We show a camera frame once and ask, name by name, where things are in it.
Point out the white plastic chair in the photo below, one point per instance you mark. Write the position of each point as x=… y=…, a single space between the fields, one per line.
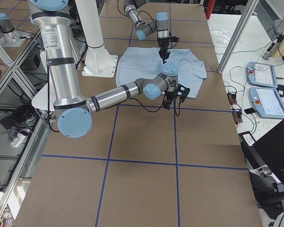
x=40 y=99

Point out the aluminium frame post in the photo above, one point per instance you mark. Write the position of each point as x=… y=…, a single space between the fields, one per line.
x=244 y=19

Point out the upper teach pendant tablet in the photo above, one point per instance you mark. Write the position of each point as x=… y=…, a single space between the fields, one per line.
x=260 y=74

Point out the white power strip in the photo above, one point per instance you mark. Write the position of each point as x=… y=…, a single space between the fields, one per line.
x=18 y=140

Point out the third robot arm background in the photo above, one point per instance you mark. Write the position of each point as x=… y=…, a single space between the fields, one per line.
x=11 y=36

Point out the black laptop computer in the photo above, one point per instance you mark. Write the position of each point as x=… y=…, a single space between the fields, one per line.
x=270 y=148

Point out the light blue button-up shirt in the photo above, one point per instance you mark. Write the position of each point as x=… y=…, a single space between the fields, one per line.
x=146 y=63

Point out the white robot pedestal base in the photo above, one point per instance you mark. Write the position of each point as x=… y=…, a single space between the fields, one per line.
x=98 y=61

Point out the lower teach pendant tablet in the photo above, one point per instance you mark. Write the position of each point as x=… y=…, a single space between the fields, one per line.
x=267 y=102

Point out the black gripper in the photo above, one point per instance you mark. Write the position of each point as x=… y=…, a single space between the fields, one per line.
x=170 y=95
x=163 y=43

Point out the teach pendant tablet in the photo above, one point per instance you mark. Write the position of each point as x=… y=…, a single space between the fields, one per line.
x=260 y=74
x=267 y=102

